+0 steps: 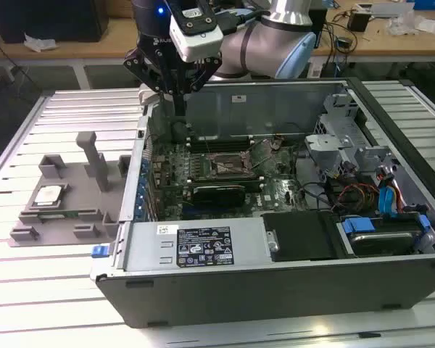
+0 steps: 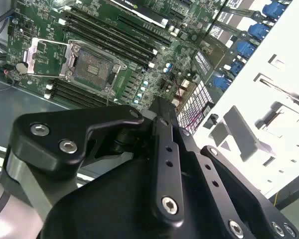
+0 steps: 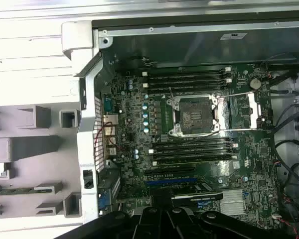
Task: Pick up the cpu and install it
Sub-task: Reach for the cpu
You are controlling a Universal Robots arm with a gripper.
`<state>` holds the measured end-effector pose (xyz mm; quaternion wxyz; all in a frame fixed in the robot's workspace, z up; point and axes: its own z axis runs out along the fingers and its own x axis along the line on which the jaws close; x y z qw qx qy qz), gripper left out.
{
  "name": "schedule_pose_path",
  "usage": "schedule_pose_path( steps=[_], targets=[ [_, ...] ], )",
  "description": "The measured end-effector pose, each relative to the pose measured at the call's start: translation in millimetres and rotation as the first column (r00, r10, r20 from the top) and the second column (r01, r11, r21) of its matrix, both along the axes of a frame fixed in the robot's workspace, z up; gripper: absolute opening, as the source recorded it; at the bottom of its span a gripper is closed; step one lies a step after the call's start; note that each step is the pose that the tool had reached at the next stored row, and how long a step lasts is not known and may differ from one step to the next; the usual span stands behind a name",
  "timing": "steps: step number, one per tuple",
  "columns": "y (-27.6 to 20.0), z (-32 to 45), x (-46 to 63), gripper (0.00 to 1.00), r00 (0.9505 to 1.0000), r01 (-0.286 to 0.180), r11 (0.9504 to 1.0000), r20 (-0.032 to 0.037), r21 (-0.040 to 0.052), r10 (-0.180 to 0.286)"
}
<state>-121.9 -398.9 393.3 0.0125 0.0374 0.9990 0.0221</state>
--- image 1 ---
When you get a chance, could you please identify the beige case release handle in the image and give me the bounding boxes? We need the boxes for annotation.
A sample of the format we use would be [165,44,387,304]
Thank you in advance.
[139,85,160,107]

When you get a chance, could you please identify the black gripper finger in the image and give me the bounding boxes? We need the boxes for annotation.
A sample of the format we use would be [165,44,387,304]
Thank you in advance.
[123,49,180,117]
[178,54,223,117]

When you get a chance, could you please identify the grey parts rack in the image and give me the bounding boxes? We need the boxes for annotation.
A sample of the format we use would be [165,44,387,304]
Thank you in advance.
[7,130,133,248]

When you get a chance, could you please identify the crumpled white paper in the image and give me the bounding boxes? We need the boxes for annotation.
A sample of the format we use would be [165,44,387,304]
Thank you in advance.
[23,32,58,54]

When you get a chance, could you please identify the green RAM stick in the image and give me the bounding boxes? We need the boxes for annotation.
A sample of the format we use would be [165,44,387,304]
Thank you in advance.
[38,211,95,221]

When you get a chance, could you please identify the green motherboard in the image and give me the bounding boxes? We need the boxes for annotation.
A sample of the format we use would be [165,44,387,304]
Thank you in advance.
[144,137,311,222]

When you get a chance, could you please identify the hard disk in blue carrier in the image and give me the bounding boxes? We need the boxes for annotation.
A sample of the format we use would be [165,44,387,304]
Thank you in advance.
[341,213,431,257]

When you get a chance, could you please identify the silver metal bracket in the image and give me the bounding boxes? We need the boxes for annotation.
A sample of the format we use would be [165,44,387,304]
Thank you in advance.
[304,133,353,175]

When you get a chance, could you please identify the silver power supply with label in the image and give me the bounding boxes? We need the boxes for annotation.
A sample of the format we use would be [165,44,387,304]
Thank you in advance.
[123,217,268,273]

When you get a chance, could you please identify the clear plastic bags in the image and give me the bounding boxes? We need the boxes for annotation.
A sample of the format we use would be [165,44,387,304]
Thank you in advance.
[386,9,421,37]

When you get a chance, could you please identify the CPU socket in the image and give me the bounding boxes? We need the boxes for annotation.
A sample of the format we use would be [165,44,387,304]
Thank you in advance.
[202,150,254,178]

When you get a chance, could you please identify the wooden desk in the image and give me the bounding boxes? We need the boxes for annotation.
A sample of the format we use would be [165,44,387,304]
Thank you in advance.
[0,5,435,91]

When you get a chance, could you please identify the large black box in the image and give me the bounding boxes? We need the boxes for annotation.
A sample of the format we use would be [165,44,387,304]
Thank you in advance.
[0,0,109,44]

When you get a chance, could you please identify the small black cube box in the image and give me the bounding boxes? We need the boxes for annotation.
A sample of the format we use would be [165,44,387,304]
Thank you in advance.
[347,10,370,33]

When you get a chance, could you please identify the black RAM slots row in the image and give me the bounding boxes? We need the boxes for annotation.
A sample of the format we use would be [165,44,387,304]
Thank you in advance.
[186,175,265,193]
[186,136,254,153]

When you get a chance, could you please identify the blue flat wire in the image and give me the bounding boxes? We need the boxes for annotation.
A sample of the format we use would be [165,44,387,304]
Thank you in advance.
[378,185,397,219]

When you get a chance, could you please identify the black graphics card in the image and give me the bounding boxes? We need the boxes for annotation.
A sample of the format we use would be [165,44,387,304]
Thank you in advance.
[162,183,247,211]

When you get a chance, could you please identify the black open PC case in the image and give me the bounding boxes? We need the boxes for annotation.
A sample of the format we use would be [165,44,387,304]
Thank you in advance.
[89,75,435,329]

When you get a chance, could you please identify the silver CPU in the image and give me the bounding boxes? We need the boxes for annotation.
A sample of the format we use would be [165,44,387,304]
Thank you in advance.
[34,186,62,204]

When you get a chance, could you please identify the red yellow wire bundle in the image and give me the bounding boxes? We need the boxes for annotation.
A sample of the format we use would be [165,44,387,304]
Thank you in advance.
[332,183,381,214]

